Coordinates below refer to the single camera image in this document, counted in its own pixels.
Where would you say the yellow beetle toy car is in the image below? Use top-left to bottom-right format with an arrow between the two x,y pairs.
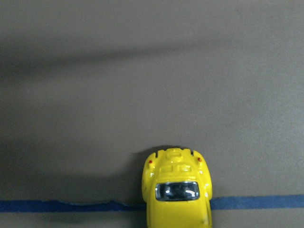
142,148 -> 213,228

